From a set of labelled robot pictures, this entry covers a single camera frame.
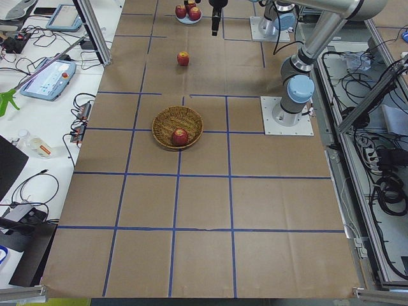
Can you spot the aluminium frame post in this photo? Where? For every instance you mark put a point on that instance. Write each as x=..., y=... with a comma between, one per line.
x=94, y=33

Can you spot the plastic bottle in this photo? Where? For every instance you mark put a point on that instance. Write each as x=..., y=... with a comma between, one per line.
x=35, y=143

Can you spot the teach pendant near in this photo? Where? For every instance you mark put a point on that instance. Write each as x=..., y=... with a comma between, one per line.
x=50, y=83

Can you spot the black laptop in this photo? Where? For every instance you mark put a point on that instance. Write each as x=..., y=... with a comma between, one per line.
x=13, y=161

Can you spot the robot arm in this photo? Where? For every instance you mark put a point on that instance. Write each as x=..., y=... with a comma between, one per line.
x=278, y=15
x=298, y=87

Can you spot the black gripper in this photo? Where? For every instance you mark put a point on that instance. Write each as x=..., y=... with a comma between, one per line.
x=217, y=3

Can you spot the yellow-red apple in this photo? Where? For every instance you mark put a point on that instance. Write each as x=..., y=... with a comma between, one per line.
x=183, y=58

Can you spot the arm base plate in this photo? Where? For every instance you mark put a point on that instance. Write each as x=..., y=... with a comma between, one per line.
x=274, y=30
x=277, y=122

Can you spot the white round plate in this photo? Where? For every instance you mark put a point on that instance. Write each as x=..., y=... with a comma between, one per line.
x=187, y=21

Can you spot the teach pendant far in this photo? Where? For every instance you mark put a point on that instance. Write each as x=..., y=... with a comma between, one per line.
x=65, y=18

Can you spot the teach pendant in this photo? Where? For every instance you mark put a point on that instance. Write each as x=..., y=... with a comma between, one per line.
x=50, y=83
x=65, y=18

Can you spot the green reacher grabber tool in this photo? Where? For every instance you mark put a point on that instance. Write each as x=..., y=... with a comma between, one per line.
x=7, y=97

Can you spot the round wicker basket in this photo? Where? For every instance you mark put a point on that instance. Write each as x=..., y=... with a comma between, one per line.
x=172, y=119

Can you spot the red apple on plate front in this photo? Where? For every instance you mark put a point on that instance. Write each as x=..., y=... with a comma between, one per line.
x=194, y=14

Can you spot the dark red apple in basket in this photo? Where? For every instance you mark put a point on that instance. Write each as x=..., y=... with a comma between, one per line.
x=180, y=137

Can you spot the red apple on plate back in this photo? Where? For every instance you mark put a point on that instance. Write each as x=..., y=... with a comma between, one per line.
x=189, y=4

